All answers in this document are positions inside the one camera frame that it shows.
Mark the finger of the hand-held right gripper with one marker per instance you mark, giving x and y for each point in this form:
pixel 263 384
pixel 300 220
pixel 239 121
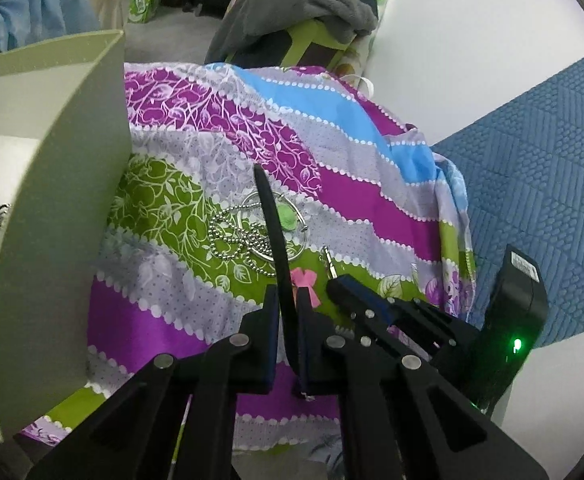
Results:
pixel 367 300

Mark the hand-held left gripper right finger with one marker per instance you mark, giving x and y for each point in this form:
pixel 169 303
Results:
pixel 306 355

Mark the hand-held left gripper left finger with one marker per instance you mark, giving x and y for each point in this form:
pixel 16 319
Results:
pixel 271 350

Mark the pink bow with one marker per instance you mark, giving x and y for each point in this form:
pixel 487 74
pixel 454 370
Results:
pixel 304 277

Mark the green cardboard box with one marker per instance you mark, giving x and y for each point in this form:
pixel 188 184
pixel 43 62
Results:
pixel 57 260

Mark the small silver charm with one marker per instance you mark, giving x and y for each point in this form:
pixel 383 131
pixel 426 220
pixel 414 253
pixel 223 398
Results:
pixel 328 260

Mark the colourful floral striped cloth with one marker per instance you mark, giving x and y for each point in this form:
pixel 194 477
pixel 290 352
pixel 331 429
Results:
pixel 362 200

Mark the silver bangle green bead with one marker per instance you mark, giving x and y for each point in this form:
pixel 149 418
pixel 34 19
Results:
pixel 287 218

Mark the blue knitted cushion right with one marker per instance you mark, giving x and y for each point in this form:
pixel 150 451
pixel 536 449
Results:
pixel 547 160

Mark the green stool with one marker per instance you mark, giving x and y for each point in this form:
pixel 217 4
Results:
pixel 307 40

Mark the light blue bedsheet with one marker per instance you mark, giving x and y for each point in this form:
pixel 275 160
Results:
pixel 37 10

